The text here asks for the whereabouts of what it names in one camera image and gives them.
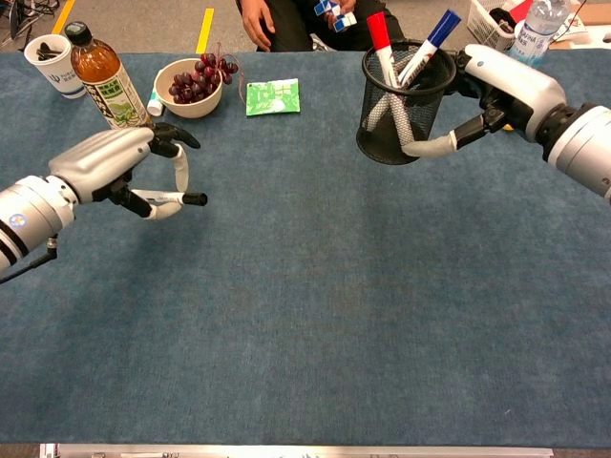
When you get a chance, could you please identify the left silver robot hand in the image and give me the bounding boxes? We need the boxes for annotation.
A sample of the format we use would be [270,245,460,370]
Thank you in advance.
[47,122,201,221]

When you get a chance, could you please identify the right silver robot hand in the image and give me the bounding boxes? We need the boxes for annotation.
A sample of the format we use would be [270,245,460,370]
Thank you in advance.
[402,43,569,158]

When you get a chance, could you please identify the blue capped whiteboard marker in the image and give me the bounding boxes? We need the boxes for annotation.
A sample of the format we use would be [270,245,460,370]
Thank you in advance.
[367,9,463,133]

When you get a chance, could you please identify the black capped whiteboard marker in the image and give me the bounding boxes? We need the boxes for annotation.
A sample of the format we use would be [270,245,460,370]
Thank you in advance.
[142,191,209,207]

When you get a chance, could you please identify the black mesh pen holder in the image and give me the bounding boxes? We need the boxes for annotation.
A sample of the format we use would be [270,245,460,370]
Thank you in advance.
[355,39,458,166]

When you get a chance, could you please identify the red capped whiteboard marker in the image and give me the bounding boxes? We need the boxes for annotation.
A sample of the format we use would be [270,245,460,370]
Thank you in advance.
[366,10,416,144]

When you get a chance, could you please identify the seated person in black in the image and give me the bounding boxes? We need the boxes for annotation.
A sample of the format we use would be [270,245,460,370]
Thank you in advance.
[236,0,407,52]

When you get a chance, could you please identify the amber tea bottle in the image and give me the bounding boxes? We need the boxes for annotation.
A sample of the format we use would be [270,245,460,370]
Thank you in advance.
[64,21,155,131]

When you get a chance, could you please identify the white green glue stick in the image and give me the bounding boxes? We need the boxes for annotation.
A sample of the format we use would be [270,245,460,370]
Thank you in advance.
[146,81,166,117]

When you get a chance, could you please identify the black item in basket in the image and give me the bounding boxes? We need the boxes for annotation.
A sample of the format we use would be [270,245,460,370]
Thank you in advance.
[489,8,516,32]

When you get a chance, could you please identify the white plastic basket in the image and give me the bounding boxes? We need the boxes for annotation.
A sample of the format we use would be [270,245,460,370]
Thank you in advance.
[466,0,535,52]

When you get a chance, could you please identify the white paper cup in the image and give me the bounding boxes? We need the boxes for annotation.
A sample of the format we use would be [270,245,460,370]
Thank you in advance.
[23,33,88,100]

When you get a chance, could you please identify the beige bowl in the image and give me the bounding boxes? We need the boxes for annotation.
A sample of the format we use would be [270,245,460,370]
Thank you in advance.
[154,57,224,119]

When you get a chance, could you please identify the purple grape bunch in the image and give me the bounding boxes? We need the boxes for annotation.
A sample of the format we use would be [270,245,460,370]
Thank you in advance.
[168,52,240,105]

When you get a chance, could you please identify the black clips in cup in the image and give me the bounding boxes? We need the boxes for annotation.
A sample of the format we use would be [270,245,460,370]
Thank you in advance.
[36,41,64,61]

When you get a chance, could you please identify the green white packet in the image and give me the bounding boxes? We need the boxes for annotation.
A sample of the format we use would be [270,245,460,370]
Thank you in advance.
[245,77,303,117]

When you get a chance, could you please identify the white blue cube toy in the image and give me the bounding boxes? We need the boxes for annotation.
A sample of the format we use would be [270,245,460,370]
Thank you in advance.
[313,0,358,33]

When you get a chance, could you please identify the blue felt table cloth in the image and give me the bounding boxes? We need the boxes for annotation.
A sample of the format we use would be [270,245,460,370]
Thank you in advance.
[0,51,611,448]

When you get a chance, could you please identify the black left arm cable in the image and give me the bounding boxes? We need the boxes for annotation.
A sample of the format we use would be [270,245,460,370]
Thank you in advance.
[0,236,61,285]

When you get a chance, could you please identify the black cable tangle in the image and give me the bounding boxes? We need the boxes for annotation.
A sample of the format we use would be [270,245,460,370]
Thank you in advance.
[0,0,61,52]

